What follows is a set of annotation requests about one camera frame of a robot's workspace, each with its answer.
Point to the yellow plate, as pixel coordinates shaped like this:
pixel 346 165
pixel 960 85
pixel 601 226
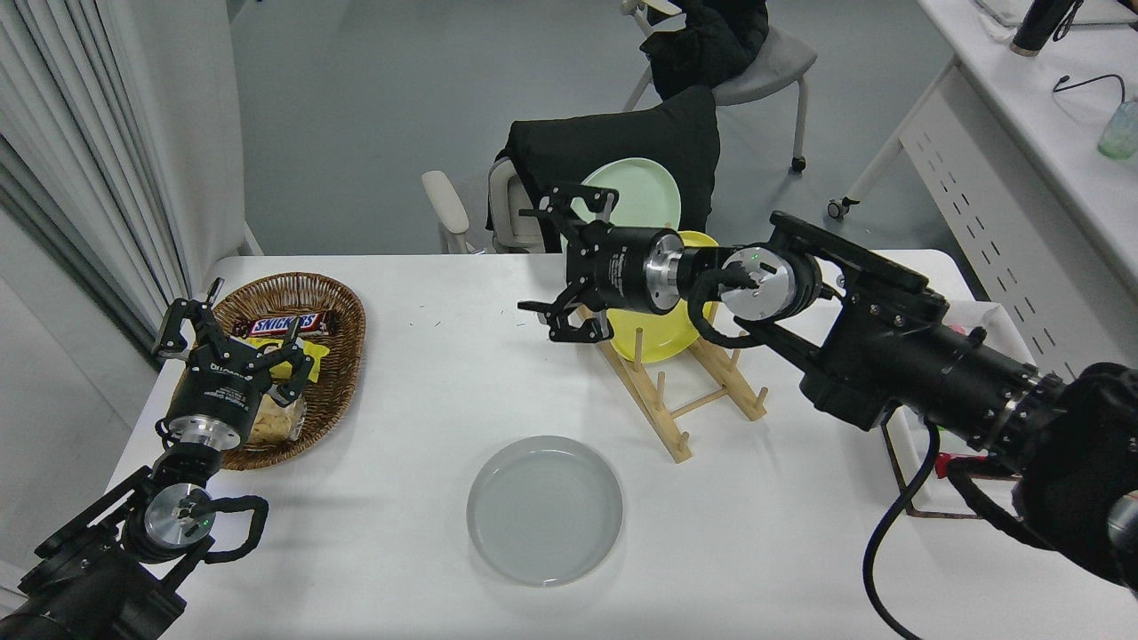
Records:
pixel 658 338

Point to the Snickers chocolate bar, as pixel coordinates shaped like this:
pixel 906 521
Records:
pixel 284 324

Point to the wooden plate rack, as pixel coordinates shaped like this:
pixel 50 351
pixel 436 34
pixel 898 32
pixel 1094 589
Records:
pixel 680 444

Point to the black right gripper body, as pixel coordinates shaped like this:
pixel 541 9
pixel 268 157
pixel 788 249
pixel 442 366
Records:
pixel 613 271

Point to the red snack bar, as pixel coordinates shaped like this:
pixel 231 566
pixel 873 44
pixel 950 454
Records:
pixel 960 460

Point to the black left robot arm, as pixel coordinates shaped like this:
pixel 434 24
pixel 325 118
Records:
pixel 80 587

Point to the grey plate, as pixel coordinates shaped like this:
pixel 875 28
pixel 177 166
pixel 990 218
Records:
pixel 544 511

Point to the brown wicker basket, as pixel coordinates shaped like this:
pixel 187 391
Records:
pixel 342 373

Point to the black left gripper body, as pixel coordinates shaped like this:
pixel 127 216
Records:
pixel 222 391

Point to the black flask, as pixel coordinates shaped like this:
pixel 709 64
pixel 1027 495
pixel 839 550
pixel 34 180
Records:
pixel 1036 22

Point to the clear green bottle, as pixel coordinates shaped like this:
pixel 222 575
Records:
pixel 1120 133

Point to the white curtain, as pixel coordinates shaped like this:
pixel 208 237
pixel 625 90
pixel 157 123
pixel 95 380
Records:
pixel 53 107

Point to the grey chair with castors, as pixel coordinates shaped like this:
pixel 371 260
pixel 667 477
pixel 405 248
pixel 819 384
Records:
pixel 765 67

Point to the pale green plate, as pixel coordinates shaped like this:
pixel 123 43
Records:
pixel 640 196

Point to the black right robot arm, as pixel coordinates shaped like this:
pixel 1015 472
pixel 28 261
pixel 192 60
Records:
pixel 898 356

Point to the black jacket on grey chair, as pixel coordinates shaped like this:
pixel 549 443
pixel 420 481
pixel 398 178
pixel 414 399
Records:
pixel 702 49

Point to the yellow snack packet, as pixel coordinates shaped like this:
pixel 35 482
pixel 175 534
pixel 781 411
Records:
pixel 316 356

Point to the clear bag of crackers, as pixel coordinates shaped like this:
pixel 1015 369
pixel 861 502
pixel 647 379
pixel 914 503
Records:
pixel 276 425

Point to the white rectangular tray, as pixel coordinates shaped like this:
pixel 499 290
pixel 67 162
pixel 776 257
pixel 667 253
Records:
pixel 996 324

